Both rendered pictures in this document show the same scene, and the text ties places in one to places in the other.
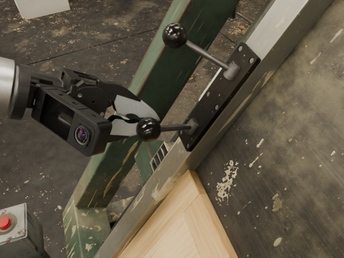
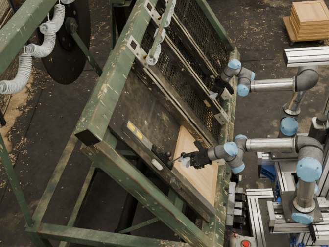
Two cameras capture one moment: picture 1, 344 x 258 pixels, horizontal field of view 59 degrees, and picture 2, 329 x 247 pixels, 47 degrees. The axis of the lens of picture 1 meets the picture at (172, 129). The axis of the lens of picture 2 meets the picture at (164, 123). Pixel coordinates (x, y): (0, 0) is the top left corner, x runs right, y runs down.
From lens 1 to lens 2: 2.17 m
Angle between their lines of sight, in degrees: 82
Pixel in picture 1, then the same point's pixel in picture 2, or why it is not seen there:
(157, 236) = (188, 176)
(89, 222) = (209, 234)
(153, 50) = (160, 197)
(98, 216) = not seen: hidden behind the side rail
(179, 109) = not seen: outside the picture
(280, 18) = (146, 140)
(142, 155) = not seen: hidden behind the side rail
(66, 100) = (199, 147)
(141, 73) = (167, 203)
